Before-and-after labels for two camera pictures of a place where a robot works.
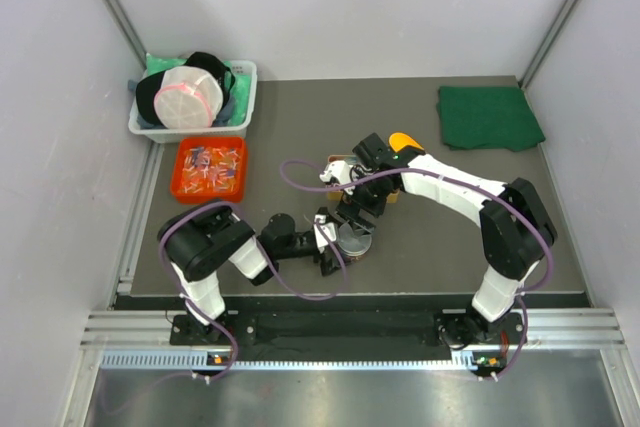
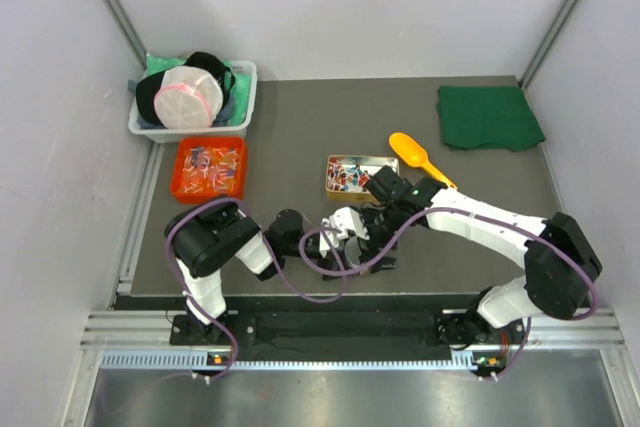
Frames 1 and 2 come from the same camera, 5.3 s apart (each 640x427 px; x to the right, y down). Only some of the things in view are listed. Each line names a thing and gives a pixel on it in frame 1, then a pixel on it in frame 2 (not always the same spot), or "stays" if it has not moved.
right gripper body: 371,199 -> 383,226
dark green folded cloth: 494,116 stays
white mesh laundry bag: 188,97 stays
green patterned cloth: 239,113 stays
